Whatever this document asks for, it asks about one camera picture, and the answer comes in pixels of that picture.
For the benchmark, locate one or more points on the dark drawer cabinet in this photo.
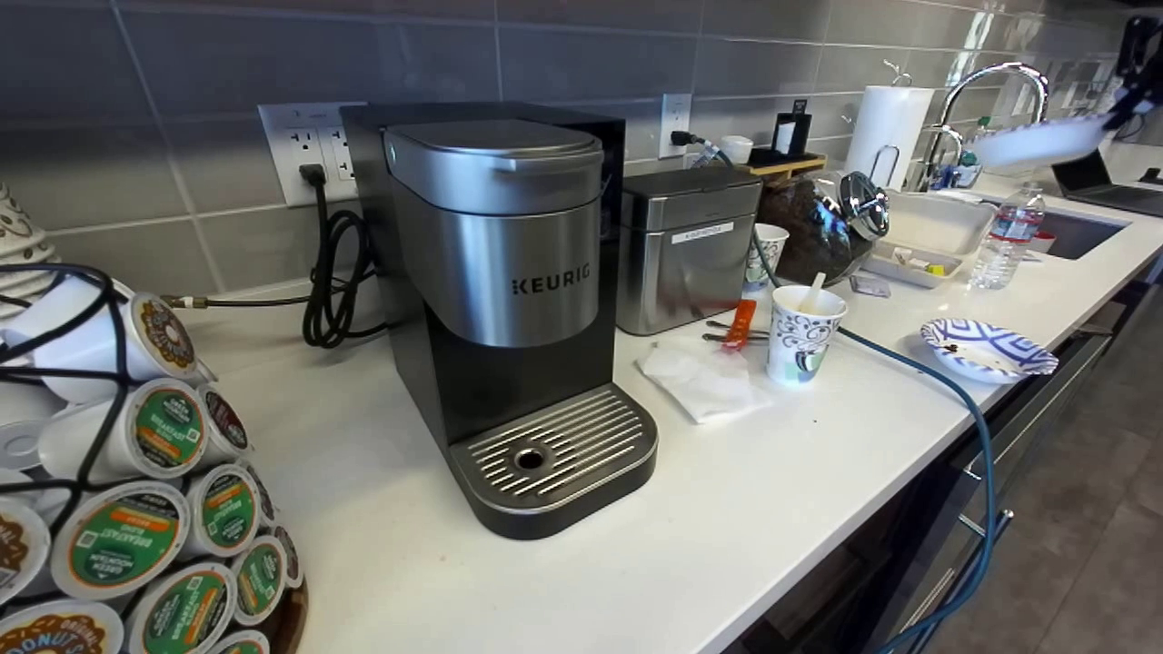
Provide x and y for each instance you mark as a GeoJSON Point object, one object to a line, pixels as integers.
{"type": "Point", "coordinates": [873, 592]}

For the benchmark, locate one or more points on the clear plastic water bottle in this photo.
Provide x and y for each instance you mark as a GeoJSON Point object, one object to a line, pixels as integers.
{"type": "Point", "coordinates": [1010, 238]}

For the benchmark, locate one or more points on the beige takeout container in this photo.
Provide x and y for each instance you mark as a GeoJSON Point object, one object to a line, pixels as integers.
{"type": "Point", "coordinates": [930, 224]}

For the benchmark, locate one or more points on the white paper towel roll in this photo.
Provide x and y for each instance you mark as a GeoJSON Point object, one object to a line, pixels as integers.
{"type": "Point", "coordinates": [893, 128]}

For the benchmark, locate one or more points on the large white wall outlet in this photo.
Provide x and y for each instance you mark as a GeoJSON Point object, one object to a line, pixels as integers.
{"type": "Point", "coordinates": [292, 132]}

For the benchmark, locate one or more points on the green lid coffee pod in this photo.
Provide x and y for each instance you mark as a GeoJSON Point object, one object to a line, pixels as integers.
{"type": "Point", "coordinates": [258, 577]}
{"type": "Point", "coordinates": [120, 537]}
{"type": "Point", "coordinates": [241, 645]}
{"type": "Point", "coordinates": [226, 511]}
{"type": "Point", "coordinates": [184, 610]}
{"type": "Point", "coordinates": [167, 427]}

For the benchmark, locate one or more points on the small white packet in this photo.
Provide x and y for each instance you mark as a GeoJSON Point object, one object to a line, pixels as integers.
{"type": "Point", "coordinates": [868, 283]}

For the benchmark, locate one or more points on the small patterned paper cup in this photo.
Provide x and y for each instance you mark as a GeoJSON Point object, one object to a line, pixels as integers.
{"type": "Point", "coordinates": [765, 255]}

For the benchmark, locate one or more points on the black silver coffee maker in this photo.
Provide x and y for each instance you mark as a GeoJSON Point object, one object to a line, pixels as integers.
{"type": "Point", "coordinates": [509, 276]}

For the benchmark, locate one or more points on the paper cup with spoon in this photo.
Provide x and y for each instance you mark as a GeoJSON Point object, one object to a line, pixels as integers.
{"type": "Point", "coordinates": [799, 338]}

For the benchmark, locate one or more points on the chrome faucet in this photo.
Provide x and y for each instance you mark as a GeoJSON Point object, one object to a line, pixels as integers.
{"type": "Point", "coordinates": [950, 132]}

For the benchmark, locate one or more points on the brown lid coffee pod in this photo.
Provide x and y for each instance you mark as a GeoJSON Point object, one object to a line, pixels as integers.
{"type": "Point", "coordinates": [58, 633]}
{"type": "Point", "coordinates": [226, 424]}
{"type": "Point", "coordinates": [164, 330]}
{"type": "Point", "coordinates": [18, 550]}

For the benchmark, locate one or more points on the white paper napkin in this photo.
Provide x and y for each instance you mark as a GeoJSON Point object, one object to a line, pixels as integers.
{"type": "Point", "coordinates": [704, 382]}

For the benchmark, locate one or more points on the steel sink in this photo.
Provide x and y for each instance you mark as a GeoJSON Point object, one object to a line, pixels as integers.
{"type": "Point", "coordinates": [1083, 238]}

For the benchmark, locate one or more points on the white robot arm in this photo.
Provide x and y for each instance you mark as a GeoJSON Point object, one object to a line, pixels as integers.
{"type": "Point", "coordinates": [1040, 141]}

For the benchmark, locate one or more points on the white power adapter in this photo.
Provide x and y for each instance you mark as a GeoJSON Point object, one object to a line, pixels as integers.
{"type": "Point", "coordinates": [730, 150]}

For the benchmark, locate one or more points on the small white wall outlet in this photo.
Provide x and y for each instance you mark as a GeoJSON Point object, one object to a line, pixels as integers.
{"type": "Point", "coordinates": [676, 121]}

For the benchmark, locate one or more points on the small black box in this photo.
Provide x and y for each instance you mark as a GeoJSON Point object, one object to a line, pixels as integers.
{"type": "Point", "coordinates": [792, 128]}

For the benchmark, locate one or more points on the wooden cutting board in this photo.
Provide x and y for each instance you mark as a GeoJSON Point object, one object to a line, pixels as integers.
{"type": "Point", "coordinates": [781, 168]}

